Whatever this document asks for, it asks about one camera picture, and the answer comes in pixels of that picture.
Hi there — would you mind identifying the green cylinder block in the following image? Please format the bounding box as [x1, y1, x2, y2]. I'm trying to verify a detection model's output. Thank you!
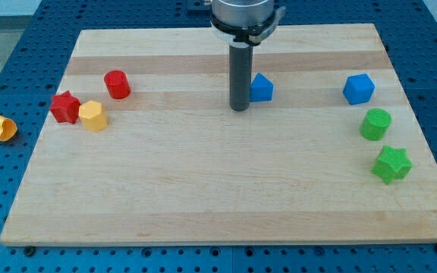
[359, 108, 391, 141]

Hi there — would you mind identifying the red cylinder block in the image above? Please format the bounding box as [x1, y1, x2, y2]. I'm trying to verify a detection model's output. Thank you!
[104, 70, 130, 99]

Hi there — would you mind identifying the green star block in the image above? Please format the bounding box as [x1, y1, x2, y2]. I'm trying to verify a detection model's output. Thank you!
[371, 146, 413, 185]

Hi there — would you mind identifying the wooden board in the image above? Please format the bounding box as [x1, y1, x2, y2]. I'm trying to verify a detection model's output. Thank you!
[0, 24, 437, 246]

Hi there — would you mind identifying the yellow hexagon block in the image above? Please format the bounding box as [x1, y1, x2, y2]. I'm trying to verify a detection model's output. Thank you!
[78, 100, 108, 132]

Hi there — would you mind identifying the yellow heart block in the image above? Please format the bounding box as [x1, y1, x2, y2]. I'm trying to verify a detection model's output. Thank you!
[0, 115, 18, 142]

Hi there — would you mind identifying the blue triangle block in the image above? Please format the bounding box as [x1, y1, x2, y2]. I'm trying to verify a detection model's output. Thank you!
[250, 73, 274, 102]

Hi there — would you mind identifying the red star block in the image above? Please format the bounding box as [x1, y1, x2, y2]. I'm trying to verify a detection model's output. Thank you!
[50, 90, 80, 124]

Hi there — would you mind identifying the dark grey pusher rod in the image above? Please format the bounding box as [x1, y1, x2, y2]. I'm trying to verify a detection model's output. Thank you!
[229, 45, 253, 111]

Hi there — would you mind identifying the blue hexagon block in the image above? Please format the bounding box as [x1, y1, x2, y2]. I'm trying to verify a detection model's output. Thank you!
[343, 74, 376, 105]

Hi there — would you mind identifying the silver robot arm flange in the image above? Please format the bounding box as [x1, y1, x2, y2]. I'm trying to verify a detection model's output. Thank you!
[210, 0, 286, 49]

